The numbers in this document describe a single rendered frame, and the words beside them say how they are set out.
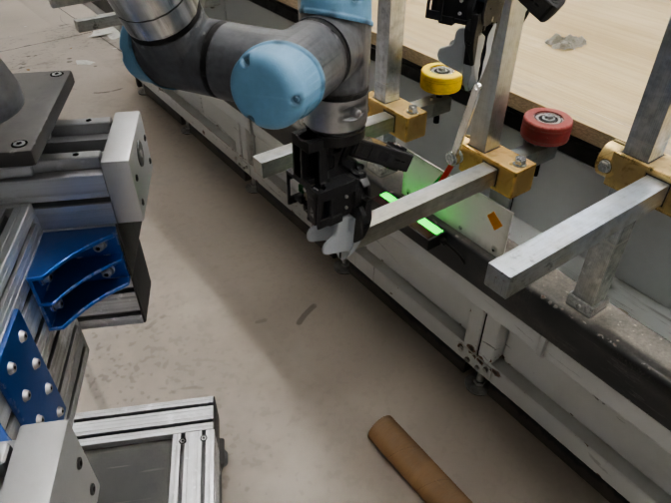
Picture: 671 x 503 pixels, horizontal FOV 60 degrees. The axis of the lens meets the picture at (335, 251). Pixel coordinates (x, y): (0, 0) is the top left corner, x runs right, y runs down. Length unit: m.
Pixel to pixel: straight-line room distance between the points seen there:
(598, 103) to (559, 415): 0.75
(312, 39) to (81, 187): 0.35
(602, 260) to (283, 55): 0.57
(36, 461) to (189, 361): 1.38
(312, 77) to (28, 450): 0.37
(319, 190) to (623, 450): 1.02
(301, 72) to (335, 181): 0.21
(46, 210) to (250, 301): 1.24
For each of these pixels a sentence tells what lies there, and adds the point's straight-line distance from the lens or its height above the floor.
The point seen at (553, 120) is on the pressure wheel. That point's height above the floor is 0.91.
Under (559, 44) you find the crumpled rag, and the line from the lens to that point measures 1.37.
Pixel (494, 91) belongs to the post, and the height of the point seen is 0.98.
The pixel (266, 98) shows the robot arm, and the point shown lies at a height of 1.12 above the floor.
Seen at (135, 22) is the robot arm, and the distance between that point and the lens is 0.59.
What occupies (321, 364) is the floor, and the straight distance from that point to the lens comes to 1.75.
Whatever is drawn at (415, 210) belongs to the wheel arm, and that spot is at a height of 0.85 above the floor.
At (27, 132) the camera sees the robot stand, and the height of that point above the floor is 1.04.
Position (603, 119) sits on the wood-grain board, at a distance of 1.10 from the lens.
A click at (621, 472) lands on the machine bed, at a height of 0.16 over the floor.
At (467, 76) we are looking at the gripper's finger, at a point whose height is 1.02.
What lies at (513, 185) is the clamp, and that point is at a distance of 0.96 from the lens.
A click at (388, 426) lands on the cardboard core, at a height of 0.08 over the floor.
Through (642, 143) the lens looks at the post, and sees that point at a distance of 0.83.
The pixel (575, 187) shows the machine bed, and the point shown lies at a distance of 1.19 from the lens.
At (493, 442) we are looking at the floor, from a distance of 1.65.
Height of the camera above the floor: 1.35
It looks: 39 degrees down
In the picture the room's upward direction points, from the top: straight up
